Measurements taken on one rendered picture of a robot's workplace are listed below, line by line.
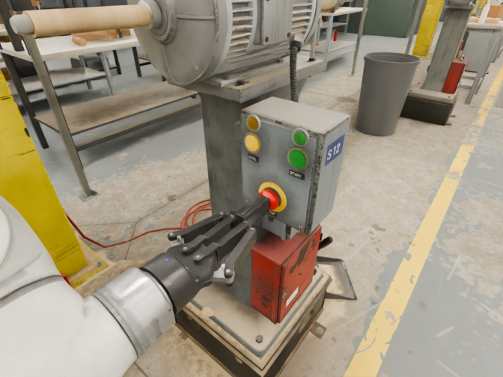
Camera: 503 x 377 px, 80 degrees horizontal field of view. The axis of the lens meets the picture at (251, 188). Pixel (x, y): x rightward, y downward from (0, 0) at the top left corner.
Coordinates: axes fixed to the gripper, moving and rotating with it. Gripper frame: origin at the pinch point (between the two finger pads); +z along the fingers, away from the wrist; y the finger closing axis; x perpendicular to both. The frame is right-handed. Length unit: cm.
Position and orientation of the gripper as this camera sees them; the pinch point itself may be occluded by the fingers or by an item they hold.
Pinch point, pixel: (254, 212)
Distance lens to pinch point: 51.2
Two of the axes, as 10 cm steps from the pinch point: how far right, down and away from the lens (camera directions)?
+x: -0.1, -8.3, -5.6
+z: 6.2, -4.5, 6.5
